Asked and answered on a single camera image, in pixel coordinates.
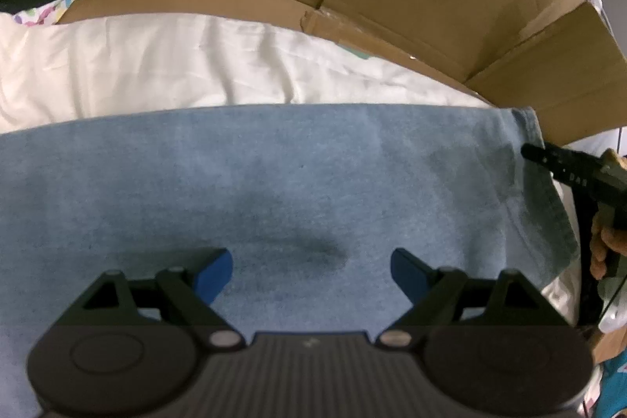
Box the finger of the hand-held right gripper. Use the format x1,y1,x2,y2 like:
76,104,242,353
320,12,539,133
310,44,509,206
520,142,570,176

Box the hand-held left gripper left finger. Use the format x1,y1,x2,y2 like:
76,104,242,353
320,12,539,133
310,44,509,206
81,248,246,351

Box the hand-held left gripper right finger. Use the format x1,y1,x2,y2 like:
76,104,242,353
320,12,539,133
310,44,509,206
373,248,545,350

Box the light blue jeans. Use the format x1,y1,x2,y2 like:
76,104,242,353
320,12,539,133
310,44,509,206
0,103,581,418

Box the person's right hand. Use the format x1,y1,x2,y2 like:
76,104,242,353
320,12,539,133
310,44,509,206
590,212,627,282

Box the white printed bed sheet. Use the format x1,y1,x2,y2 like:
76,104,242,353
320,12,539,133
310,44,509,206
0,14,584,331

